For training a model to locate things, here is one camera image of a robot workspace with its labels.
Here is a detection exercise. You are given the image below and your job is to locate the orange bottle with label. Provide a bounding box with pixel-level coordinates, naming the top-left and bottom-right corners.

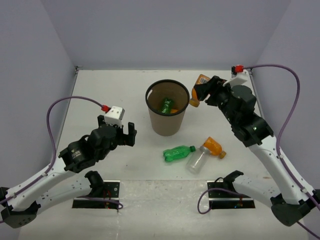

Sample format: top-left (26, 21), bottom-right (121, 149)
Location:
top-left (189, 74), bottom-right (210, 108)

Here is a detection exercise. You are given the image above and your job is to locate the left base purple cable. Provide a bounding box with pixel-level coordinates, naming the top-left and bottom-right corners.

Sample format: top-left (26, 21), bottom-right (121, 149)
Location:
top-left (74, 196), bottom-right (124, 210)

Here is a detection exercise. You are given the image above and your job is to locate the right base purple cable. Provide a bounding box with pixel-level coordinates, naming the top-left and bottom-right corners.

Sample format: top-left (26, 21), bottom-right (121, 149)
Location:
top-left (197, 187), bottom-right (241, 215)

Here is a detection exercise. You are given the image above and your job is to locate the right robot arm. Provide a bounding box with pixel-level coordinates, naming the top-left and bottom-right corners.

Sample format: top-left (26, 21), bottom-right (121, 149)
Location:
top-left (193, 76), bottom-right (320, 227)

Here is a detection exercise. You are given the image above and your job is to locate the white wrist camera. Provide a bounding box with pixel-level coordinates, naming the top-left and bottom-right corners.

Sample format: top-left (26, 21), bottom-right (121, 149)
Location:
top-left (104, 106), bottom-right (125, 128)
top-left (223, 65), bottom-right (249, 87)

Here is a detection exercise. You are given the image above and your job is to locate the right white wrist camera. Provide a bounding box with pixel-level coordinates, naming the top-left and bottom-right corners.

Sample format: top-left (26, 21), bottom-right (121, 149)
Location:
top-left (223, 65), bottom-right (249, 87)

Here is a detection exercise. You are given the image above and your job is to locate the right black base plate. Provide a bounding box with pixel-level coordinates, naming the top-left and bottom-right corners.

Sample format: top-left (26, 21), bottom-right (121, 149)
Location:
top-left (208, 190), bottom-right (256, 210)

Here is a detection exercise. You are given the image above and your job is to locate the clear plastic bottle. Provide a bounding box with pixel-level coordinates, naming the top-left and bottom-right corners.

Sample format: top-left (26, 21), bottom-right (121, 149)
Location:
top-left (186, 146), bottom-right (211, 174)

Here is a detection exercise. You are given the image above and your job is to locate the green bottle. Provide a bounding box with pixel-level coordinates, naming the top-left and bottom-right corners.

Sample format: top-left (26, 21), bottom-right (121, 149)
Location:
top-left (159, 97), bottom-right (174, 114)
top-left (163, 145), bottom-right (196, 163)

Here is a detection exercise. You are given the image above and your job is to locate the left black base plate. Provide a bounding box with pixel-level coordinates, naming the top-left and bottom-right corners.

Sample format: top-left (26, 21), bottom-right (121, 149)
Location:
top-left (71, 180), bottom-right (122, 211)

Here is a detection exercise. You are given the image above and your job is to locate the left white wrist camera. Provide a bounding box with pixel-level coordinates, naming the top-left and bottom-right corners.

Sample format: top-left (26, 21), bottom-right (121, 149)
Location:
top-left (104, 106), bottom-right (125, 128)

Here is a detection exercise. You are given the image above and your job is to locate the brown cardboard bin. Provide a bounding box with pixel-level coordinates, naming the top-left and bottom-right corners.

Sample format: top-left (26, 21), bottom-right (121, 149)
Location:
top-left (145, 79), bottom-right (190, 137)

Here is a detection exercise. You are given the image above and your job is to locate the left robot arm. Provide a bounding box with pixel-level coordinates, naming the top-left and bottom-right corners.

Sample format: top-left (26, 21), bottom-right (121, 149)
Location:
top-left (0, 115), bottom-right (137, 229)

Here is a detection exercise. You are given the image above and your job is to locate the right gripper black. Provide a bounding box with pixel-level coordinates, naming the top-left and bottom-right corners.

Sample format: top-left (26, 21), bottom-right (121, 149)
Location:
top-left (194, 75), bottom-right (238, 124)

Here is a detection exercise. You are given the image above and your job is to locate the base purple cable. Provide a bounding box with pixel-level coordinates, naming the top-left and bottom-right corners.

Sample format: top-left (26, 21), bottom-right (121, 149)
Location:
top-left (74, 196), bottom-right (124, 210)
top-left (197, 187), bottom-right (241, 215)

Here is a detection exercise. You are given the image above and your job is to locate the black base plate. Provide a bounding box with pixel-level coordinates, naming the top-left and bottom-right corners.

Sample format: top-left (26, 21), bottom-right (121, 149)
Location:
top-left (71, 180), bottom-right (122, 211)
top-left (208, 190), bottom-right (256, 210)

